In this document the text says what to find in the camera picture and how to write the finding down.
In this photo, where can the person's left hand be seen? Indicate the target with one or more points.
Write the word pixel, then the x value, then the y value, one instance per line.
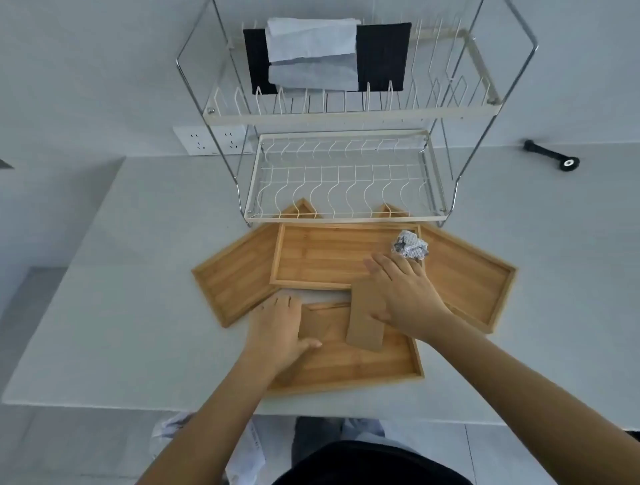
pixel 272 335

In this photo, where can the person's right hand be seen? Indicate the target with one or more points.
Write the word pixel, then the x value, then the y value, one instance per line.
pixel 410 300

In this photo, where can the person's right little finger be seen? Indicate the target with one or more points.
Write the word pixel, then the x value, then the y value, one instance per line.
pixel 423 272

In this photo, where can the person's right thumb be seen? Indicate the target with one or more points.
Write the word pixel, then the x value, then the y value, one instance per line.
pixel 381 315

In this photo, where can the person's left thumb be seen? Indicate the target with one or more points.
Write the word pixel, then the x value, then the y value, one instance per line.
pixel 309 344

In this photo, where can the person's right middle finger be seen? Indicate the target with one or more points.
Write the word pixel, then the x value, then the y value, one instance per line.
pixel 389 267

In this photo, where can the brown cardboard piece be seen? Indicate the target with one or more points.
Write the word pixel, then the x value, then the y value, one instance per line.
pixel 364 327

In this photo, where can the bamboo tray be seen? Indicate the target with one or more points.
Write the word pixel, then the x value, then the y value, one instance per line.
pixel 470 285
pixel 360 367
pixel 235 280
pixel 325 255

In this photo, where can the person's right forearm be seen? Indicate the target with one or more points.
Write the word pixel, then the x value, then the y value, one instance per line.
pixel 525 399

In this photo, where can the person's left forearm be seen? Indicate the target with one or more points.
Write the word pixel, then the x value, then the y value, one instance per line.
pixel 210 429

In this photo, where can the crumpled paper ball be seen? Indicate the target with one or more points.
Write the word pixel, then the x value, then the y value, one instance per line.
pixel 410 246

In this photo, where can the two-tier metal dish rack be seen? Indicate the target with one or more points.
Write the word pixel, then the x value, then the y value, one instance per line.
pixel 345 180

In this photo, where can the white plastic bag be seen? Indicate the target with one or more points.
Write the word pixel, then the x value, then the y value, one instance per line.
pixel 247 457

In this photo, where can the person's black shirt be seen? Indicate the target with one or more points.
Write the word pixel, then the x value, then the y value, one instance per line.
pixel 370 467

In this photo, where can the black cloth mat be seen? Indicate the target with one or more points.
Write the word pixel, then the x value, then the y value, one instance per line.
pixel 382 55

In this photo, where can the white crumpled paper sheet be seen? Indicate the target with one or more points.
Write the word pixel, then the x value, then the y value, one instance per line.
pixel 312 45

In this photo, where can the white wall socket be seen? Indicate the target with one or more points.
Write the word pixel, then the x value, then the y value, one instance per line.
pixel 200 140

